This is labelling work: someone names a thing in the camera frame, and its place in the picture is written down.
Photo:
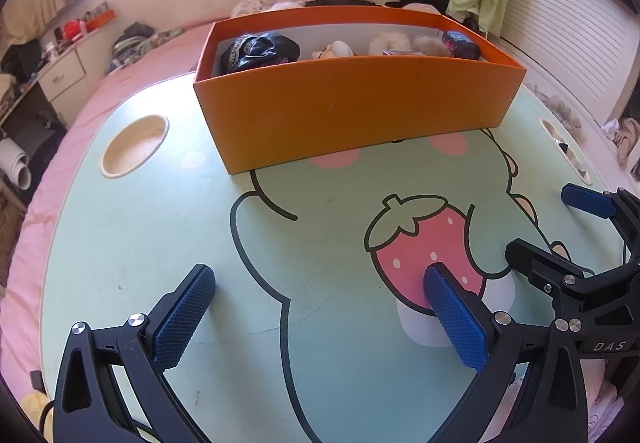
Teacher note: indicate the pale fluffy blanket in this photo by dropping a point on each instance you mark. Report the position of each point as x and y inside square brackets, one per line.
[265, 5]

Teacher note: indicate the grey fur clump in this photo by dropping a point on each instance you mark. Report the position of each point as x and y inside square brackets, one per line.
[560, 108]

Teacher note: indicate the white drawer cabinet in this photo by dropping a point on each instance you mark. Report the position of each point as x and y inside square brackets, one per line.
[62, 75]

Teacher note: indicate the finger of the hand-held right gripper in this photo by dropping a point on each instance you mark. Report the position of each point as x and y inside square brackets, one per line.
[587, 200]
[532, 260]

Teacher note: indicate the orange cardboard box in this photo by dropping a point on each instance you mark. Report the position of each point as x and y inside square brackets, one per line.
[350, 113]

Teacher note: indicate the black bag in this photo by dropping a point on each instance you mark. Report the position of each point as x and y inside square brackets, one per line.
[20, 58]

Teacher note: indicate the white bottle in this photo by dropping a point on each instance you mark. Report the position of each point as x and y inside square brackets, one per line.
[50, 52]

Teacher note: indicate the red container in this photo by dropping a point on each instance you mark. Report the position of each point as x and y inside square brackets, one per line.
[72, 29]

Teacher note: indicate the rolled white paper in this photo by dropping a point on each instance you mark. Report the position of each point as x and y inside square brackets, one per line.
[12, 163]

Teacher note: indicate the patterned folded clothes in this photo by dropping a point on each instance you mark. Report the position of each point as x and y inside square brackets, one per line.
[140, 45]

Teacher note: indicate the small orange box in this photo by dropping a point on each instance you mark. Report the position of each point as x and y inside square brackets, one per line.
[102, 19]

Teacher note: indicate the beige crumpled cloth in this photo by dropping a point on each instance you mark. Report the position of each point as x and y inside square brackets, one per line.
[625, 138]

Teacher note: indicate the yellow cloth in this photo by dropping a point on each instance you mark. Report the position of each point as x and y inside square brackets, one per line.
[32, 415]

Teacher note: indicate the dark blue glossy object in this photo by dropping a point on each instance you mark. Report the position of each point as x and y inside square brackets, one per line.
[462, 44]

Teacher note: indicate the brown fur scrunchie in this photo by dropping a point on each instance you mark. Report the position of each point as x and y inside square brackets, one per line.
[430, 45]

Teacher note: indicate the white fur scrunchie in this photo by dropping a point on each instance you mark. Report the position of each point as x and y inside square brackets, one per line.
[390, 42]

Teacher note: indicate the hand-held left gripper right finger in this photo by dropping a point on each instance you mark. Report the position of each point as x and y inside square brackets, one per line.
[457, 323]

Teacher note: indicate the white louvered door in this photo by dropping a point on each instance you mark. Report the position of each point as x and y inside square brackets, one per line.
[565, 33]

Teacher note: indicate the black lace cloth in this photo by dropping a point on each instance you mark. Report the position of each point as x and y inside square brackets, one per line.
[260, 48]

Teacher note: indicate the black crumpled garment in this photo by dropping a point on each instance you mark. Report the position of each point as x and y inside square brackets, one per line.
[330, 0]

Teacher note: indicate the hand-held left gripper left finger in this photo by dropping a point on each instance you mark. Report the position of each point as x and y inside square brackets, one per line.
[182, 318]

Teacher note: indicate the crumpled foil wrappers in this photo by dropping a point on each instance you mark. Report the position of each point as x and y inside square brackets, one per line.
[565, 145]

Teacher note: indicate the cartoon printed desktop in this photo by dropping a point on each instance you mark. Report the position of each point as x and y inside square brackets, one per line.
[150, 223]

